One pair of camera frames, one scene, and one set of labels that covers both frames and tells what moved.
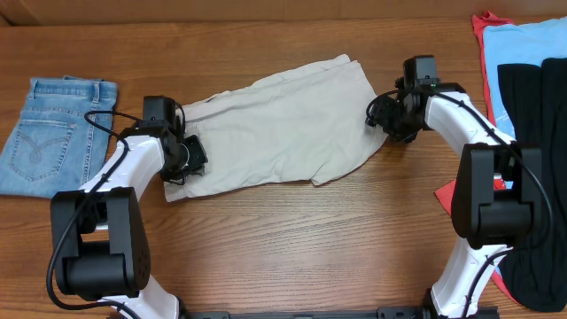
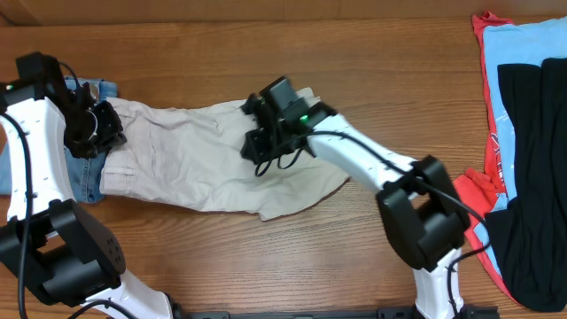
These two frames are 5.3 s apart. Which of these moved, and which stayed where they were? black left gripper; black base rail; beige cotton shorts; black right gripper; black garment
Moved: beige cotton shorts; black right gripper; black left gripper
Stayed: black garment; black base rail
